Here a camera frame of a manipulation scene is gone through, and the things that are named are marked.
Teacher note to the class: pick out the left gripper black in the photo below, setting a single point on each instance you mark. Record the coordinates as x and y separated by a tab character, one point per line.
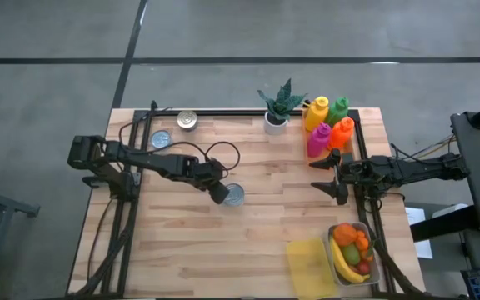
208	173

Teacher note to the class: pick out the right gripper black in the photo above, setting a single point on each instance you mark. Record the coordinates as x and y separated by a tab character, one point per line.
354	173

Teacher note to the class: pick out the magenta squeeze bottle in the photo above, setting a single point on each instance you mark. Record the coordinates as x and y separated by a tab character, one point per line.
318	141

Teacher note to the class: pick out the neon red squeeze bottle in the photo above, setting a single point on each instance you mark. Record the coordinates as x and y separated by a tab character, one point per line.
341	135

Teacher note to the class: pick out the large yellow squeeze bottle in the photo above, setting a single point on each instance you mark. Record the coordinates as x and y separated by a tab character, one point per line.
317	116

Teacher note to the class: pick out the orange toy bell pepper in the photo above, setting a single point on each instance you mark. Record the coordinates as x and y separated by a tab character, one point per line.
345	234

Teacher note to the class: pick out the green squeeze bottle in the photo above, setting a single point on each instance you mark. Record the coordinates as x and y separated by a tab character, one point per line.
338	110

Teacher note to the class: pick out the small orange carrots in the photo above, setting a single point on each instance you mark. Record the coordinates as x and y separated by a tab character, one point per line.
363	242

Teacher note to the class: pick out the tin can gold lid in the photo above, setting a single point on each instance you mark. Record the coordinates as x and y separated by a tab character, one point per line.
187	120

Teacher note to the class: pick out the green toy pear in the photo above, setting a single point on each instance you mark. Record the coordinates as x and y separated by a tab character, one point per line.
351	254

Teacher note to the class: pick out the yellow toy banana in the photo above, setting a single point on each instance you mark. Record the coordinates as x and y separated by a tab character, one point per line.
340	264

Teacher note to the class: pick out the small red strawberry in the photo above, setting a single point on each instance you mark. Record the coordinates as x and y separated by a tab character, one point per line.
363	267

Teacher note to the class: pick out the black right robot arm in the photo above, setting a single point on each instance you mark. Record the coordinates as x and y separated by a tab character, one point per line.
415	168

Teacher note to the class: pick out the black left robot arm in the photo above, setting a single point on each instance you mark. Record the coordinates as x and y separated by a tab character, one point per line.
140	160

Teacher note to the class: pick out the translucent orange bin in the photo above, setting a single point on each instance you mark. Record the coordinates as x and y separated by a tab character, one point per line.
308	125

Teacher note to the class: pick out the snake plant in white pot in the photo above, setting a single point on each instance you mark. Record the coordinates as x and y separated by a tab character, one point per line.
275	123

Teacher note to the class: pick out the white paper sheet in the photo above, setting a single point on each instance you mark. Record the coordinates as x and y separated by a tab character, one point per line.
417	216

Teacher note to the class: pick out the translucent yellow bin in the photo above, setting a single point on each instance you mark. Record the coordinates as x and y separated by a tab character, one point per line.
311	268

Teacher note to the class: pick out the grey plastic bin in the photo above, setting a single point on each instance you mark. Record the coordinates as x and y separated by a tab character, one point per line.
375	266

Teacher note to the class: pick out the black table frame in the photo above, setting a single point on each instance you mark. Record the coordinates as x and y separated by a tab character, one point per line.
223	112

